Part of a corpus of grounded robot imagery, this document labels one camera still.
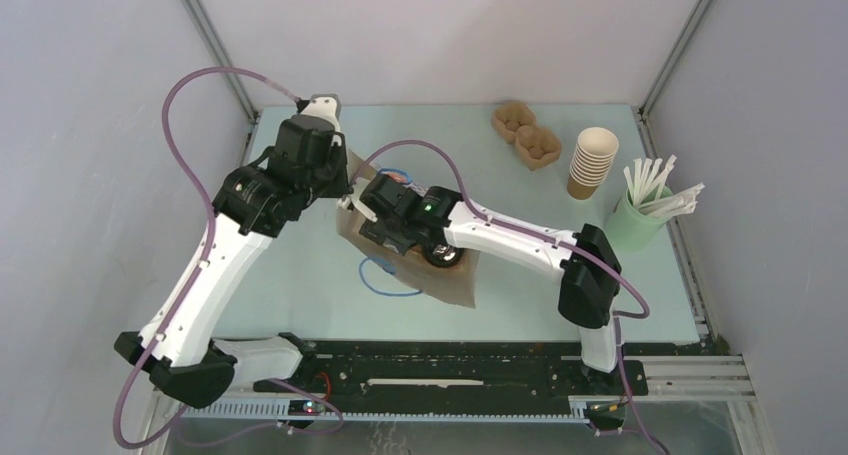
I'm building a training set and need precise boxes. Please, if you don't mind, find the black plastic cup lid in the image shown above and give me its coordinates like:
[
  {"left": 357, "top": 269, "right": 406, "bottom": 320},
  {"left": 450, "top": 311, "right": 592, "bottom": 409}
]
[{"left": 422, "top": 244, "right": 465, "bottom": 269}]

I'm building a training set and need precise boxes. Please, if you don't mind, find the blue checkered paper bag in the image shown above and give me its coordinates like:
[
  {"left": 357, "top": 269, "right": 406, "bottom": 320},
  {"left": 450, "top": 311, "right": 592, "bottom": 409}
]
[{"left": 334, "top": 148, "right": 481, "bottom": 310}]

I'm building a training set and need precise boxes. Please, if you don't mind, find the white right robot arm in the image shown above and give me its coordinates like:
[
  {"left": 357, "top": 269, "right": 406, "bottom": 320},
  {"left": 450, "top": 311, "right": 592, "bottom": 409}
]
[{"left": 338, "top": 174, "right": 622, "bottom": 393}]

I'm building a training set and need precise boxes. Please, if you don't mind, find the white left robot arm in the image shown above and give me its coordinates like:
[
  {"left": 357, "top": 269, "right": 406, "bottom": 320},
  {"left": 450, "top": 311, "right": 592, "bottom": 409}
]
[{"left": 115, "top": 112, "right": 349, "bottom": 409}]

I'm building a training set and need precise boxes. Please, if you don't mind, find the brown pulp cup carrier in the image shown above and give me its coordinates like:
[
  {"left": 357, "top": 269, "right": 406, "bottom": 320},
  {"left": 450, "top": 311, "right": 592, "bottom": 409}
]
[{"left": 491, "top": 101, "right": 562, "bottom": 171}]

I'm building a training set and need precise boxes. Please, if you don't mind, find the stack of brown paper cups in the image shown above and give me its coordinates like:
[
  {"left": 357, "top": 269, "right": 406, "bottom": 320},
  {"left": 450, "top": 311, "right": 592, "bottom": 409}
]
[{"left": 566, "top": 127, "right": 619, "bottom": 200}]

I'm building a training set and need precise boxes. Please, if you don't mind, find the green straw holder cup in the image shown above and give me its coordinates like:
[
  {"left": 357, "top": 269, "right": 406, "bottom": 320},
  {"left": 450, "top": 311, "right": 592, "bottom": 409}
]
[{"left": 602, "top": 190, "right": 671, "bottom": 252}]

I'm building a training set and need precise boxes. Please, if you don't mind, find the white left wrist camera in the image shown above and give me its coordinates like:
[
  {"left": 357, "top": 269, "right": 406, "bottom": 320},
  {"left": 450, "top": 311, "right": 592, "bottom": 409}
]
[{"left": 296, "top": 94, "right": 342, "bottom": 132}]

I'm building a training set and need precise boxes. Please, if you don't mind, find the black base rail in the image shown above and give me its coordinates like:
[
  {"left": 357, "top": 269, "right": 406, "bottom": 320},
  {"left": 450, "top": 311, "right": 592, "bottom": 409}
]
[{"left": 155, "top": 339, "right": 757, "bottom": 423}]

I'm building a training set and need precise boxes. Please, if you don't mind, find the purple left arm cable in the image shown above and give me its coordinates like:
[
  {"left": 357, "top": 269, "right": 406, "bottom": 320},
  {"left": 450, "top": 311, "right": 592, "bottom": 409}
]
[{"left": 112, "top": 66, "right": 346, "bottom": 450}]

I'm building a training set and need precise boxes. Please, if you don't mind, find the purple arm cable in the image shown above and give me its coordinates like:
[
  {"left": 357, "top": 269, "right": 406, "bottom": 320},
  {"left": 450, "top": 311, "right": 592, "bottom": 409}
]
[
  {"left": 351, "top": 139, "right": 670, "bottom": 455},
  {"left": 112, "top": 66, "right": 346, "bottom": 450}
]

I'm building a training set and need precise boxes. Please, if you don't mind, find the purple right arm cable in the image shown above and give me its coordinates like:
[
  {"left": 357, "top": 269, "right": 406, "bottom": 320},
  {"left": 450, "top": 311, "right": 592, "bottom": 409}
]
[{"left": 351, "top": 139, "right": 670, "bottom": 455}]

